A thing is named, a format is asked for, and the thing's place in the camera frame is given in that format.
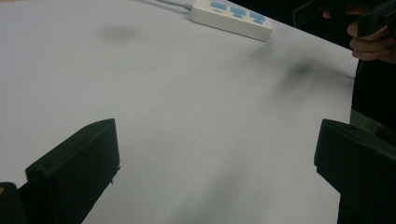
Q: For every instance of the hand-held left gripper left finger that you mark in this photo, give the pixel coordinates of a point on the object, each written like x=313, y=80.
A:
x=77, y=165

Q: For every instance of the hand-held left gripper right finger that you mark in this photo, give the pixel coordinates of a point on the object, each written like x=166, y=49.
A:
x=358, y=161

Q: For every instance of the white power strip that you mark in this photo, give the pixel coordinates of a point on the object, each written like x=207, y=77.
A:
x=232, y=18

